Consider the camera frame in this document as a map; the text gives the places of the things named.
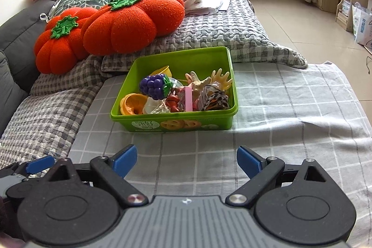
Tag green plastic box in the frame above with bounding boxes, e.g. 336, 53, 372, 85
110, 46, 239, 133

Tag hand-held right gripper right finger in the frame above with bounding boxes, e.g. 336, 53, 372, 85
227, 146, 333, 206

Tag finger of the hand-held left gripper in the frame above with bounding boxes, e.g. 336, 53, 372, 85
13, 155, 56, 178

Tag white papers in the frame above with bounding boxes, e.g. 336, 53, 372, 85
186, 0, 230, 14

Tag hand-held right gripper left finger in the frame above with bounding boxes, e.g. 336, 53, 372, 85
43, 144, 149, 206

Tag yellow toy pot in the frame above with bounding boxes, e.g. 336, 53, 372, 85
149, 65, 173, 80

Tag amber hand-shaped toy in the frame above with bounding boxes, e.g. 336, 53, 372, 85
211, 68, 233, 90

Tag orange toy pot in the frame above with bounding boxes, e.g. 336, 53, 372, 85
120, 93, 149, 116

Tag purple grape toy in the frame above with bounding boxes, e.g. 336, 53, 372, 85
139, 74, 172, 101

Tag pink card box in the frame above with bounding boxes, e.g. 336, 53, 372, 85
178, 87, 194, 112

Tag white shopping bag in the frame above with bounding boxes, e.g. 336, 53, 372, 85
352, 4, 372, 46

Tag grey checkered quilt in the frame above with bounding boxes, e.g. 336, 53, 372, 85
102, 0, 308, 71

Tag small orange pumpkin pillow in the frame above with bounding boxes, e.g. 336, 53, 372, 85
34, 7, 99, 74

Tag grey checkered sofa cover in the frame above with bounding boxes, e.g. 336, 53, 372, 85
0, 58, 131, 170

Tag tan starfish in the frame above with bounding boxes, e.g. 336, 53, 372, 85
185, 71, 212, 100

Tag small orange figurine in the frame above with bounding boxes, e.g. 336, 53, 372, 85
167, 94, 182, 112

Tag large orange pumpkin pillow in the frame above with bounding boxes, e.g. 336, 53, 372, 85
81, 0, 186, 56

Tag grey grid bedsheet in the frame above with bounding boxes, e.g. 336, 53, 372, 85
68, 62, 372, 237

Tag grey sofa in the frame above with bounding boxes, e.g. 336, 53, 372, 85
0, 0, 63, 135

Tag teal patterned pillow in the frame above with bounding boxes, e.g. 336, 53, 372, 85
48, 0, 114, 23

